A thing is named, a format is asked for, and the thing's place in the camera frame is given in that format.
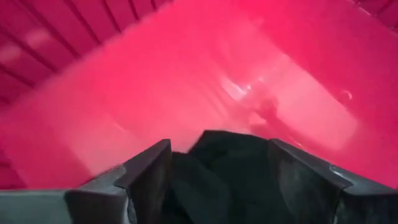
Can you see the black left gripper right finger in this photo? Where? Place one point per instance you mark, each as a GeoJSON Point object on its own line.
{"type": "Point", "coordinates": [311, 193]}

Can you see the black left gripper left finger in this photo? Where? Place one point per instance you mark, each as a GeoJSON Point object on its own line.
{"type": "Point", "coordinates": [136, 193]}

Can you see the small black garment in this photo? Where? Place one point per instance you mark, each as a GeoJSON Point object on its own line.
{"type": "Point", "coordinates": [224, 180]}

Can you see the red plastic laundry bin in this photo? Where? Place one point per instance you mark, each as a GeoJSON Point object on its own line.
{"type": "Point", "coordinates": [186, 77]}

